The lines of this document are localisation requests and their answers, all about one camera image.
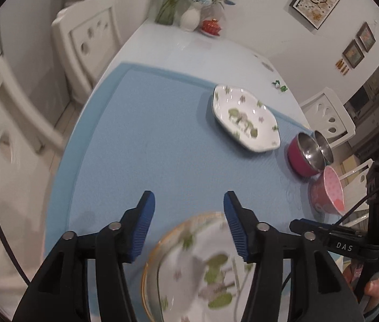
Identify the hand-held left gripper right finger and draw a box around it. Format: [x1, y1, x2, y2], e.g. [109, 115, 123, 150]
[224, 191, 366, 322]

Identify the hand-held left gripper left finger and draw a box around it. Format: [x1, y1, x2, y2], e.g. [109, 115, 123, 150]
[12, 191, 156, 322]

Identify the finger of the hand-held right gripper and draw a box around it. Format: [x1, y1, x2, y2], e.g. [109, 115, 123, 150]
[289, 219, 372, 262]

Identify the pink polka dot bowl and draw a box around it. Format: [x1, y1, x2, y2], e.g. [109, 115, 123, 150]
[308, 167, 345, 215]

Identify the gold-rimmed floral plate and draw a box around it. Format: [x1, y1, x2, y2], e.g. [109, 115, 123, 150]
[141, 211, 258, 322]

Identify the blue steel bowl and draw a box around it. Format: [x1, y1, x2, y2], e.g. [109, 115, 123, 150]
[314, 130, 334, 168]

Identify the magenta steel bowl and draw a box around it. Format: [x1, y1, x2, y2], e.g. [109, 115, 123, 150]
[287, 132, 326, 177]

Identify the white octagonal floral plate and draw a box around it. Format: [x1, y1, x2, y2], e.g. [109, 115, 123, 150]
[212, 85, 281, 152]

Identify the person's right hand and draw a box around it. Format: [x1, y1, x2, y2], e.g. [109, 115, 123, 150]
[342, 262, 379, 313]

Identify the white dining chair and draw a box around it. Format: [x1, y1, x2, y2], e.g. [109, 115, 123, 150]
[0, 56, 67, 215]
[339, 159, 375, 216]
[300, 87, 356, 149]
[51, 0, 123, 105]

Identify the light blue table mat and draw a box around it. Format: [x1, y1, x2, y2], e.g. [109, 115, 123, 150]
[43, 61, 314, 322]

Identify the grey microwave oven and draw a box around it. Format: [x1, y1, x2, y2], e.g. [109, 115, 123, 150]
[348, 86, 378, 115]

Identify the red ornament on dish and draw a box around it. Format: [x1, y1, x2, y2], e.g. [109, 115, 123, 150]
[201, 19, 223, 37]

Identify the white ceramic vase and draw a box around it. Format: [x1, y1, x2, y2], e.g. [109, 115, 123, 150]
[180, 5, 201, 32]

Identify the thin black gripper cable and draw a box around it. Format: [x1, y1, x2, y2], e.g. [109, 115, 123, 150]
[339, 184, 379, 227]

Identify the small orange wall decoration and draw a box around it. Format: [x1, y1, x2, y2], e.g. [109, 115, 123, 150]
[335, 58, 350, 76]

